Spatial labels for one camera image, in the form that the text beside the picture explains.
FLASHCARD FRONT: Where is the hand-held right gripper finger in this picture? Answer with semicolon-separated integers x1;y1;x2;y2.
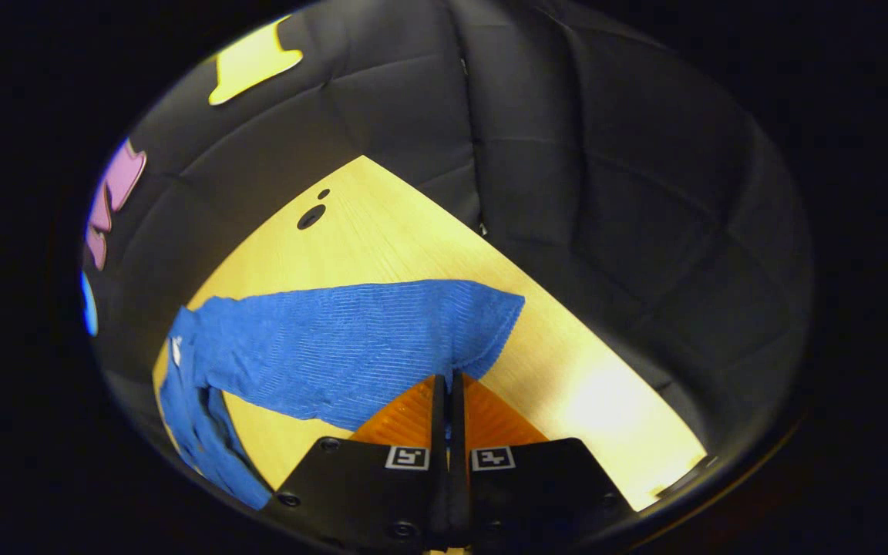
449;371;639;554
261;375;451;554

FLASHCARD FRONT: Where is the blue shirt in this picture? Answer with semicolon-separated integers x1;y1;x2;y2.
157;279;526;511

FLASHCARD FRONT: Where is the black backdrop cloth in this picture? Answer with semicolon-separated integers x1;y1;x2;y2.
80;0;815;510

